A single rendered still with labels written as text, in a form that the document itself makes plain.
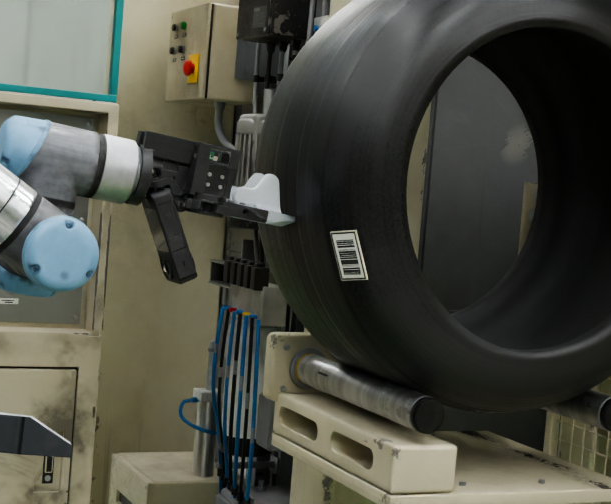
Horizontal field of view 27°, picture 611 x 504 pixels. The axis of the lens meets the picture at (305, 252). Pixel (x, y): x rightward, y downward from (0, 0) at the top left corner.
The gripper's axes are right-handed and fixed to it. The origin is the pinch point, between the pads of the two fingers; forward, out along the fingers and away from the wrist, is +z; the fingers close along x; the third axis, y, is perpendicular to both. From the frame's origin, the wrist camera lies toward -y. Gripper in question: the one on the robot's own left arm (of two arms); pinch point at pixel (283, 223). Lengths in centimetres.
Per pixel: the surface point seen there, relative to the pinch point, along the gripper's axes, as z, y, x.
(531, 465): 44, -26, 1
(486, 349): 24.2, -10.3, -12.4
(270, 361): 12.2, -19.3, 22.8
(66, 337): -9, -24, 55
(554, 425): 66, -23, 26
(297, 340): 15.5, -15.6, 22.3
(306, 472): 26, -36, 32
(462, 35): 12.6, 25.6, -12.1
